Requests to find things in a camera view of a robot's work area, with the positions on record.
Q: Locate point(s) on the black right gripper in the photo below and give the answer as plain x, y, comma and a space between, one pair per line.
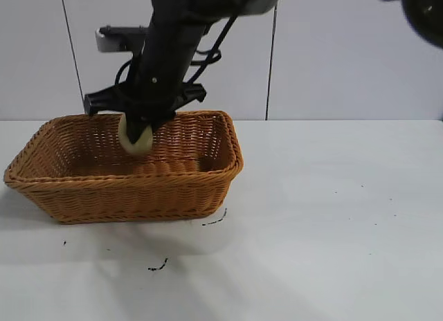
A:
162, 68

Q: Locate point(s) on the pale yellow egg yolk pastry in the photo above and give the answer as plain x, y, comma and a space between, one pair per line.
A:
141, 146

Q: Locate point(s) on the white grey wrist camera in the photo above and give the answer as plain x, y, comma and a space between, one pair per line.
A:
114, 39

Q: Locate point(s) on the brown woven wicker basket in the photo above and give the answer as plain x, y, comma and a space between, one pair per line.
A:
138, 196

